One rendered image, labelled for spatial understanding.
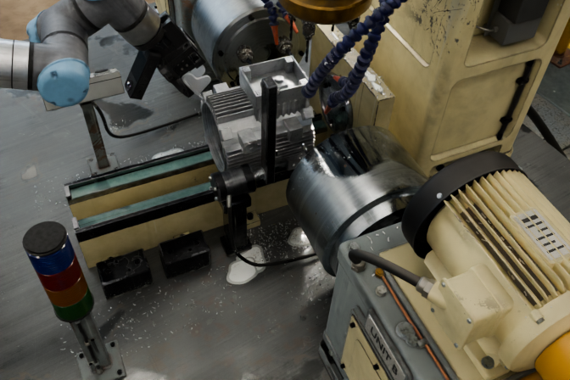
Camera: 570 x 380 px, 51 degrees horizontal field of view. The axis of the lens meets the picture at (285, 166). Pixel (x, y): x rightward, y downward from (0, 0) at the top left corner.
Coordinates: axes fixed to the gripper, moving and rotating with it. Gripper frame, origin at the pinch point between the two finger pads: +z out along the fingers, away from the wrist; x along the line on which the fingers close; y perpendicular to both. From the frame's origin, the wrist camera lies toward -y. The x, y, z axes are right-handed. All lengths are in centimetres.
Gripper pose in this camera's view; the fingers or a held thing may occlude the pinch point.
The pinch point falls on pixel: (195, 97)
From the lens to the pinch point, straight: 127.2
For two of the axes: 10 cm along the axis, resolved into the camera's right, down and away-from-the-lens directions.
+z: 4.3, 4.5, 7.8
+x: -4.0, -6.8, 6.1
